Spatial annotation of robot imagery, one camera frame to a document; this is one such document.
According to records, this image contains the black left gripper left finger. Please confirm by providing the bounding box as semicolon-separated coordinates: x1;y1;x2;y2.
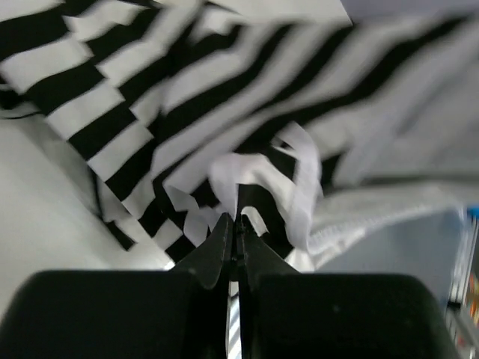
1;215;234;358

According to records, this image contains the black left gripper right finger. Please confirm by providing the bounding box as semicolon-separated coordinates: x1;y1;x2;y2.
239;213;460;358

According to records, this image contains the black white striped top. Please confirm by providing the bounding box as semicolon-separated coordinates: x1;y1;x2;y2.
1;1;478;267

